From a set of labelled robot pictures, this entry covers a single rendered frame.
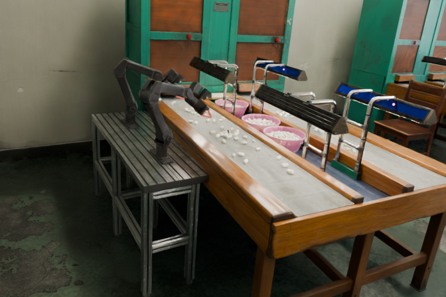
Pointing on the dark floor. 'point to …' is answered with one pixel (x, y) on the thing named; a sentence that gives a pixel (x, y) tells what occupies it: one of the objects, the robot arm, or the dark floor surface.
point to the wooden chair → (403, 128)
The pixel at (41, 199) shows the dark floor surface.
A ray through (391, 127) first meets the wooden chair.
